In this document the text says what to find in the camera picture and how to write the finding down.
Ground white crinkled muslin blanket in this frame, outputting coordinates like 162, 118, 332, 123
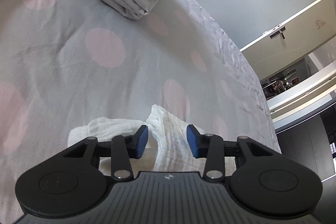
67, 104, 238, 177

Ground dark wardrobe panel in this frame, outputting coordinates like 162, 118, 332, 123
277, 105, 335, 182

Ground pink dotted bed sheet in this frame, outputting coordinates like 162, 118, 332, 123
1, 0, 280, 223

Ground cream room door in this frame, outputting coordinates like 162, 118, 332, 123
241, 0, 335, 80

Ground black door handle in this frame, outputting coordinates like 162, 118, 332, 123
269, 26, 286, 39

